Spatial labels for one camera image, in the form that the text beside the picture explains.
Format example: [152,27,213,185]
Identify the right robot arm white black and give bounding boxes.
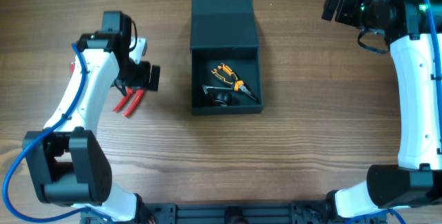
[322,0,441,223]

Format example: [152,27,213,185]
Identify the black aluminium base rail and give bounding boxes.
[79,200,387,224]

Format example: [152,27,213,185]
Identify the red handled pruning shears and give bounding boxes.
[113,88,145,118]

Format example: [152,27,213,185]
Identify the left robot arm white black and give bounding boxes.
[23,11,160,223]

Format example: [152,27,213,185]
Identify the black orange needle-nose pliers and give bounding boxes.
[211,63,259,102]

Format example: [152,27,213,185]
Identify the dark green open box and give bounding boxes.
[190,0,263,115]

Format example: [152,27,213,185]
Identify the black tape measure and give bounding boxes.
[211,91,233,106]

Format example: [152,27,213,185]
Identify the chrome socket wrench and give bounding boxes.
[202,84,233,95]

